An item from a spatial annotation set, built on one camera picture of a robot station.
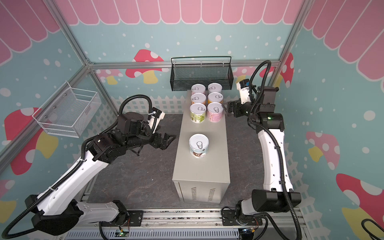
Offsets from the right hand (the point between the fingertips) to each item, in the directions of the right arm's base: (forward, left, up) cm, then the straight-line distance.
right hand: (232, 101), depth 69 cm
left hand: (-14, +30, -6) cm, 34 cm away
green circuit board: (-47, +53, -43) cm, 83 cm away
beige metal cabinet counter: (-34, +14, -6) cm, 38 cm away
